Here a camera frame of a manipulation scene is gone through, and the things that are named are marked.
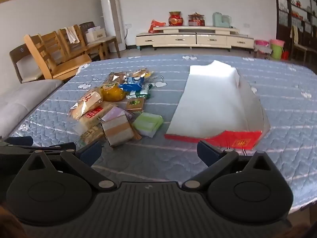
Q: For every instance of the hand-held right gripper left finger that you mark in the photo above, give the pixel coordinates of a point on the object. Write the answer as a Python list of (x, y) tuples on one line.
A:
[(91, 152)]

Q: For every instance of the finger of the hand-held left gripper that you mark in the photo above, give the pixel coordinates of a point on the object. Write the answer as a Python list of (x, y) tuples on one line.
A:
[(19, 141), (62, 145)]

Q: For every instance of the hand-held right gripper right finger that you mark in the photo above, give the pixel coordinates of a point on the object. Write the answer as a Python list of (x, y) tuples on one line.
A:
[(206, 153)]

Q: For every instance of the tan snack packet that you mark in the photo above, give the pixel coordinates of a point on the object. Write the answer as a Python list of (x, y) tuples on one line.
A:
[(91, 135)]

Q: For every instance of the brown striped snack packet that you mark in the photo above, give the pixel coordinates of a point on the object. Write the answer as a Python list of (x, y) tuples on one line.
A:
[(116, 131)]

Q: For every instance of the bread packet red label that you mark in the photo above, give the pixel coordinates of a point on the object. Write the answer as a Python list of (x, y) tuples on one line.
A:
[(92, 114)]

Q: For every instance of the purple snack packet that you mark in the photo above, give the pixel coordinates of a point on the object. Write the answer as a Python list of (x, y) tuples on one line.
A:
[(114, 112)]

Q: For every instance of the white cardboard box red rim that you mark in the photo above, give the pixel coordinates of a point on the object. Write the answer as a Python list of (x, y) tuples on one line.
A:
[(213, 104)]

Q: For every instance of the round bread packet red print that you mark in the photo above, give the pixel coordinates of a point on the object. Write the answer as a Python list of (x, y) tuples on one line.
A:
[(85, 101)]

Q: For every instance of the yellow snack pouch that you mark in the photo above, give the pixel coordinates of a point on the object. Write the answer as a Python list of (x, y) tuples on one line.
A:
[(112, 94)]

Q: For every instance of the green wafer packet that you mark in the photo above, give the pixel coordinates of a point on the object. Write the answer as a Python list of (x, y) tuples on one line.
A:
[(147, 124)]

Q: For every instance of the small orange green packet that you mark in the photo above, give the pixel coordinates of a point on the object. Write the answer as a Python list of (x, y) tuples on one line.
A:
[(135, 103)]

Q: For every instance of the blue snack packet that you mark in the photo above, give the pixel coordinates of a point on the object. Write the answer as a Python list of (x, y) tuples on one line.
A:
[(131, 85)]

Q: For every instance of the green white candy packet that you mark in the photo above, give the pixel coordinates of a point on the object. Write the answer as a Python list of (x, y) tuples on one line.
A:
[(145, 91)]

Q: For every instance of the grey sofa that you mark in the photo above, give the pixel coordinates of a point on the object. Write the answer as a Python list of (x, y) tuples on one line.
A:
[(22, 96)]

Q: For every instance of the brown padded chair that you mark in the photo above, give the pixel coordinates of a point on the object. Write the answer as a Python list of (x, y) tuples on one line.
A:
[(24, 64)]

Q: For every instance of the brown cake packet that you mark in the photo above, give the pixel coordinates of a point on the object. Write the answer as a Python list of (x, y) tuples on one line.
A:
[(116, 78)]

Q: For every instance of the light wooden chair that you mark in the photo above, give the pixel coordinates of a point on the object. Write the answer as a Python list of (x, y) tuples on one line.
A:
[(53, 43), (83, 45), (71, 65)]

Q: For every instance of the orange snack packet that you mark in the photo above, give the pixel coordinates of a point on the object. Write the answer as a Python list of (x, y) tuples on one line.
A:
[(141, 73)]

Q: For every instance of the white towel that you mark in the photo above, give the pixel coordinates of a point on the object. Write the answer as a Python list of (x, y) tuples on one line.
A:
[(72, 34)]

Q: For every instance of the dark brown chair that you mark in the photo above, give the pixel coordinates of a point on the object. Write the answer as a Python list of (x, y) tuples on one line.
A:
[(109, 42)]

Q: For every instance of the small wooden stool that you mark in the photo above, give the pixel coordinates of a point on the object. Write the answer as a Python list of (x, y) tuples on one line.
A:
[(263, 52)]

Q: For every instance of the white carton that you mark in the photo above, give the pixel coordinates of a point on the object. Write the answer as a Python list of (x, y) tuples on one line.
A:
[(95, 34)]

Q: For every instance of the cream TV cabinet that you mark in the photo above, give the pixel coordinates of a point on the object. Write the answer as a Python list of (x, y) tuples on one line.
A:
[(183, 38)]

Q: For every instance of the pink basin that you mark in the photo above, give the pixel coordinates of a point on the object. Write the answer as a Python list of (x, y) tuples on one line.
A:
[(262, 43)]

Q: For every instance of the green bucket pink rim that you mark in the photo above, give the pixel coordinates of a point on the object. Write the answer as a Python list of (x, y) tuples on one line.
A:
[(276, 49)]

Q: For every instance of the small red bucket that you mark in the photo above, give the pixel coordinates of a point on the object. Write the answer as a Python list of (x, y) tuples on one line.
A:
[(285, 55)]

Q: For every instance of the red gift box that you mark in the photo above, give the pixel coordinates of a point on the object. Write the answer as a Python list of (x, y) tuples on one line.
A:
[(196, 19)]

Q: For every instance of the mint green appliance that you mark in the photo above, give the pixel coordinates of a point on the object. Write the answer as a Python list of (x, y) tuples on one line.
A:
[(220, 19)]

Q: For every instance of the red plastic bag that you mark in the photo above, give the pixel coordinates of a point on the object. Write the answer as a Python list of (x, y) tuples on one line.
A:
[(156, 26)]

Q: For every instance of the red gold jar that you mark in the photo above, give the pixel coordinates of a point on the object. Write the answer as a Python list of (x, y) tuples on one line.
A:
[(175, 18)]

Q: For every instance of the white standing air conditioner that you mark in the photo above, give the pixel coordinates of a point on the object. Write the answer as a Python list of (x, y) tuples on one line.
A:
[(111, 14)]

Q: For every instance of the dark wooden chair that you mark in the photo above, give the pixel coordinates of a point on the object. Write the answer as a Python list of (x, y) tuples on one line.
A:
[(301, 48)]

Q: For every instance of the beige cloth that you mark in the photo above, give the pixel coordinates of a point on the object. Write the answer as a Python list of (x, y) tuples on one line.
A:
[(294, 34)]

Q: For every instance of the dark wooden display shelf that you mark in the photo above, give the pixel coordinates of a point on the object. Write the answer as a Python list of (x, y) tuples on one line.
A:
[(297, 5)]

